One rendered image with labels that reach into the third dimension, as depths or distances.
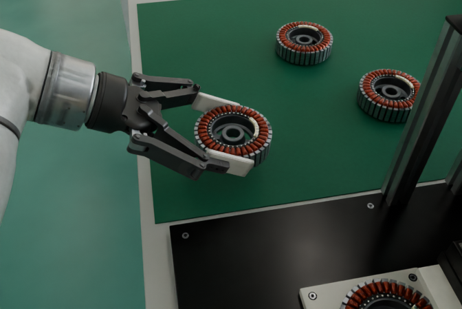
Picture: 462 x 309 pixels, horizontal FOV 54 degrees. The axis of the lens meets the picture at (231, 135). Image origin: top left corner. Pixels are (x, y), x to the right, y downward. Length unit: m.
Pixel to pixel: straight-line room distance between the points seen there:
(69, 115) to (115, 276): 0.98
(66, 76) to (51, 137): 1.38
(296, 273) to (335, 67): 0.46
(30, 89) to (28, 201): 1.21
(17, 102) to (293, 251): 0.37
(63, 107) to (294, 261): 0.34
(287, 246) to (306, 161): 0.17
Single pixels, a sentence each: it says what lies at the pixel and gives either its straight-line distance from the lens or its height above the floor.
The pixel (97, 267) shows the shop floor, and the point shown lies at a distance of 1.53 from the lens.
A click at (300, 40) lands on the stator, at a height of 0.77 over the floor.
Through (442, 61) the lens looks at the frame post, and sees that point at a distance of 0.53.
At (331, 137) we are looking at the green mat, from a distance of 0.78.
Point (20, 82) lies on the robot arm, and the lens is 0.55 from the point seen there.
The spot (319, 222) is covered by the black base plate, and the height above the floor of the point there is 0.77.
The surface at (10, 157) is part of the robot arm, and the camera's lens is 0.53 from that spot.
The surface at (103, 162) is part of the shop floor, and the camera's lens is 1.78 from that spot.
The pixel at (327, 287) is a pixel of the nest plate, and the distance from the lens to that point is 0.58.
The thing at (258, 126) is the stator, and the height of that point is 0.83.
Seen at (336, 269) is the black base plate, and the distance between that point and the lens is 0.61.
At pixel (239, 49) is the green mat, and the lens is 0.95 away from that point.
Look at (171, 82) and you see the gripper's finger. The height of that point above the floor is 0.87.
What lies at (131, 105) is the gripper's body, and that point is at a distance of 0.61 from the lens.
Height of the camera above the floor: 1.30
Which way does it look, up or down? 46 degrees down
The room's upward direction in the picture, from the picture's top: straight up
